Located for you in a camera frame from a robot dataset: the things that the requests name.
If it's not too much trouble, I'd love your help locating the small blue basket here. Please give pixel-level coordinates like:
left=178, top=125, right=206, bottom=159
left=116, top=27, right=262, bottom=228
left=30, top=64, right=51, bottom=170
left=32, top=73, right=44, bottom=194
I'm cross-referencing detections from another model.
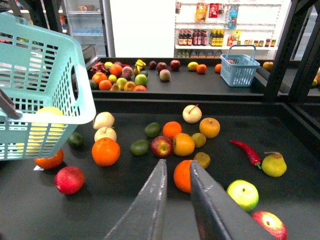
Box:
left=220, top=44, right=261, bottom=87

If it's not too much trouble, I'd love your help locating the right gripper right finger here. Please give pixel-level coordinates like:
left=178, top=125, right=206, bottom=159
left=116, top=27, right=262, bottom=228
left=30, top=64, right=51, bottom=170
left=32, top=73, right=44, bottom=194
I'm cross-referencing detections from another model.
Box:
left=190, top=160, right=275, bottom=240

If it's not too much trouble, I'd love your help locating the light teal shopping basket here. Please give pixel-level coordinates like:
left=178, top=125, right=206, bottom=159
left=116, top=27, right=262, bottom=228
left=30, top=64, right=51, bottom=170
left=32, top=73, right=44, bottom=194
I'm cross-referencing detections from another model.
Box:
left=0, top=12, right=96, bottom=161

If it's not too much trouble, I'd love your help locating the yellow orange apple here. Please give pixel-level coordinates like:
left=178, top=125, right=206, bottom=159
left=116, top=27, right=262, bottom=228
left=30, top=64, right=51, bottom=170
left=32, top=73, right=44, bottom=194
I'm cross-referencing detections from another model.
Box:
left=173, top=133, right=195, bottom=157

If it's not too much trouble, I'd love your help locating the red apple right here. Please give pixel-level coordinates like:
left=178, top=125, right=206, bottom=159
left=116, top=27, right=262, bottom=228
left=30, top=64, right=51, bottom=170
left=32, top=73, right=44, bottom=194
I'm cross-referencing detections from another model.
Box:
left=251, top=211, right=288, bottom=240

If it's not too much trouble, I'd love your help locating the white pear lower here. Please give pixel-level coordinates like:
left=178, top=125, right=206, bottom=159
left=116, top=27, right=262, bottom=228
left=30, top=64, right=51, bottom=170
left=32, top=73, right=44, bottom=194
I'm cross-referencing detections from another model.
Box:
left=94, top=127, right=117, bottom=142

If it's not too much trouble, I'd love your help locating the red pomegranate fruit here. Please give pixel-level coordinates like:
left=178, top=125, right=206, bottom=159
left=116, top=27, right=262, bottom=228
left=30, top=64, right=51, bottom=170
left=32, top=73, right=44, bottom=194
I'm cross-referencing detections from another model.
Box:
left=54, top=166, right=85, bottom=195

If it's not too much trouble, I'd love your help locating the green apple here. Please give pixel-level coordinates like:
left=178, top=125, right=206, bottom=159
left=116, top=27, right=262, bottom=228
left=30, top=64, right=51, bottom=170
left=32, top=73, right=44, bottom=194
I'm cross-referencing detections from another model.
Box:
left=226, top=179, right=259, bottom=212

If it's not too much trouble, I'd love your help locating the black fruit display tray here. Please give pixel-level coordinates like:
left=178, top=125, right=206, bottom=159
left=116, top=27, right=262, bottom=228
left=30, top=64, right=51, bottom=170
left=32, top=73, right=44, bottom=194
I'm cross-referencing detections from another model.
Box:
left=0, top=99, right=320, bottom=240

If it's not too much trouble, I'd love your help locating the olive kiwi lower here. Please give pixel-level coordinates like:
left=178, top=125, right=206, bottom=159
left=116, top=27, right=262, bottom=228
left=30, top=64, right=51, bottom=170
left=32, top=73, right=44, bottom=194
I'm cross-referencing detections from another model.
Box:
left=193, top=152, right=211, bottom=169

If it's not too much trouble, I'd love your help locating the white grocery wall shelf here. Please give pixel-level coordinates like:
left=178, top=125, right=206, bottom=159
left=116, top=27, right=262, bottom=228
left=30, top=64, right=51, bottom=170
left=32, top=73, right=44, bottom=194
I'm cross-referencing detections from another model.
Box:
left=173, top=0, right=291, bottom=60

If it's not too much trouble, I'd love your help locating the glass top freezer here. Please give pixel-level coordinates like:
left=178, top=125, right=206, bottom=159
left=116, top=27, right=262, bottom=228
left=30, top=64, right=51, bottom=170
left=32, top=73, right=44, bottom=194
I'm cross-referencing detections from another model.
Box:
left=81, top=44, right=99, bottom=66

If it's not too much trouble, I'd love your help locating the small orange mandarin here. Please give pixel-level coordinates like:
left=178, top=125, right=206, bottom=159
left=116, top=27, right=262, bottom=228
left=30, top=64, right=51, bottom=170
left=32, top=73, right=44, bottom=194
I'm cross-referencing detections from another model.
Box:
left=162, top=121, right=183, bottom=140

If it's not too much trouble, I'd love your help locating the dark green lime left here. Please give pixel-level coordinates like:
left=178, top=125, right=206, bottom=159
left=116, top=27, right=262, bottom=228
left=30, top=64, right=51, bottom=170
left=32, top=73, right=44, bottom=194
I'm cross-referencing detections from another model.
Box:
left=67, top=131, right=84, bottom=149

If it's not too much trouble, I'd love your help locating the yellow green pear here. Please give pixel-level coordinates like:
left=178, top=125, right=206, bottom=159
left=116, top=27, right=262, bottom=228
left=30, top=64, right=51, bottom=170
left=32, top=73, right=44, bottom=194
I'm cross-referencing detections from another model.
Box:
left=261, top=151, right=287, bottom=178

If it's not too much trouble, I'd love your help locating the olive kiwi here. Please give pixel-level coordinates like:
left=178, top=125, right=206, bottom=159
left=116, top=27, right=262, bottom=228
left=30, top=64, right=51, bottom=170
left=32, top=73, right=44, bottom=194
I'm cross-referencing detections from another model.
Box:
left=191, top=132, right=207, bottom=148
left=193, top=152, right=211, bottom=169

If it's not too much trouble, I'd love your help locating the large orange centre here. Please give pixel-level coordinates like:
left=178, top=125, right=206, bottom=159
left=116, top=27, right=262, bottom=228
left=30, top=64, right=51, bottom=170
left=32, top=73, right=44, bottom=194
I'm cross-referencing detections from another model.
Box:
left=173, top=160, right=192, bottom=194

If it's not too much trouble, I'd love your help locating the black shelf upright post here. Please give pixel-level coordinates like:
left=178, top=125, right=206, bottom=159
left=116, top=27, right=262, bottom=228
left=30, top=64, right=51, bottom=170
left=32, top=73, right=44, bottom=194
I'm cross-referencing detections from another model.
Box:
left=263, top=0, right=320, bottom=103

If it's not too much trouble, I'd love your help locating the large orange left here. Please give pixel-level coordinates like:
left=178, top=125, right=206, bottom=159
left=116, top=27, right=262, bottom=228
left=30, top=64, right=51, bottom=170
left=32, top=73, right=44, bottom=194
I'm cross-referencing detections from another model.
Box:
left=91, top=137, right=121, bottom=167

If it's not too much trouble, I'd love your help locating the orange persimmon green calyx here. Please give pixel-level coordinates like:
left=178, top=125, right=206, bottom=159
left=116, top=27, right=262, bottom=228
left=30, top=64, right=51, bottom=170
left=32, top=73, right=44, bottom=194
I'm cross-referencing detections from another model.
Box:
left=34, top=149, right=64, bottom=170

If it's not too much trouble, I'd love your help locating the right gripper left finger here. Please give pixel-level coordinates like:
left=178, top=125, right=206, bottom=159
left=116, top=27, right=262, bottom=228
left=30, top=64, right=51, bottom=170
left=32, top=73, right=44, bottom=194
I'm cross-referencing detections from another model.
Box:
left=105, top=159, right=168, bottom=240

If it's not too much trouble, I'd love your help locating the olive kiwi upper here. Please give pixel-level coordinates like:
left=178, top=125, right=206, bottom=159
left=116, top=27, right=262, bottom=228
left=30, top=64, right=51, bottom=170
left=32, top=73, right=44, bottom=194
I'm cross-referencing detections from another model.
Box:
left=191, top=132, right=207, bottom=148

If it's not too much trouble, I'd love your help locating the red yellow apple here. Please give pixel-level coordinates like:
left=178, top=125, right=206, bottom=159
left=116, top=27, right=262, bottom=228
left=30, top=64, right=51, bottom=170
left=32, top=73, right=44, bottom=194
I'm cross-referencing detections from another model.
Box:
left=150, top=135, right=173, bottom=158

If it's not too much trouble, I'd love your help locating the green lime lower middle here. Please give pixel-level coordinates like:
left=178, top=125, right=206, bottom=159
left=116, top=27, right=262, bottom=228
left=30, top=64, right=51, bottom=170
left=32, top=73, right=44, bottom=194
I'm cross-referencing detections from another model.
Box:
left=129, top=139, right=150, bottom=156

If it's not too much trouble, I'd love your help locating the yellow lemon large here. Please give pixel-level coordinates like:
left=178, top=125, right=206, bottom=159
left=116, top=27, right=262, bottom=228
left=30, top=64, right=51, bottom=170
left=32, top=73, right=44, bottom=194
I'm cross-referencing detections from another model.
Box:
left=15, top=122, right=66, bottom=156

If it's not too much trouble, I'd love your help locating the large orange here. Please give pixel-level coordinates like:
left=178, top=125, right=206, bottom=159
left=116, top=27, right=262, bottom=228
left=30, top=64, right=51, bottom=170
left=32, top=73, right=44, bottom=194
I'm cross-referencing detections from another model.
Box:
left=173, top=160, right=192, bottom=194
left=91, top=137, right=121, bottom=167

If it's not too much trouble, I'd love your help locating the white pear upper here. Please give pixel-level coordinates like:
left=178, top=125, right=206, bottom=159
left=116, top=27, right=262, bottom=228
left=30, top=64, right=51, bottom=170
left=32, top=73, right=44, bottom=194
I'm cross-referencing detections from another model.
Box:
left=93, top=111, right=115, bottom=130

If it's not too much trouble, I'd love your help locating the red chili pepper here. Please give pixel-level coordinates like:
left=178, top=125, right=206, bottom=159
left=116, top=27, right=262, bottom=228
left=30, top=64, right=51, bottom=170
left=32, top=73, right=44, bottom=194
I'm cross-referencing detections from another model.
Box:
left=229, top=140, right=262, bottom=169

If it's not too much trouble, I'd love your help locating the white price tag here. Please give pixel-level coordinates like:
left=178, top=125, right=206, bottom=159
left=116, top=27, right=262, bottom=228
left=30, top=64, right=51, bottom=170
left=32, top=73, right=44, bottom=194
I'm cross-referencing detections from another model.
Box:
left=33, top=165, right=44, bottom=171

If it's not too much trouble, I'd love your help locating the grey-brown basket handle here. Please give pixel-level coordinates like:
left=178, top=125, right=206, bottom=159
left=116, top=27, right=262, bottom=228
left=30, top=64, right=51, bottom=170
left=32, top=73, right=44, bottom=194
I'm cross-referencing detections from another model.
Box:
left=0, top=89, right=23, bottom=120

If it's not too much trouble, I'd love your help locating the green lime upper middle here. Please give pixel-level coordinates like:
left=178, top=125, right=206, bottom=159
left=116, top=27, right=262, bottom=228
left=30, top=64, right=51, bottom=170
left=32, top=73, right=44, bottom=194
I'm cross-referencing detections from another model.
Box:
left=144, top=122, right=162, bottom=138

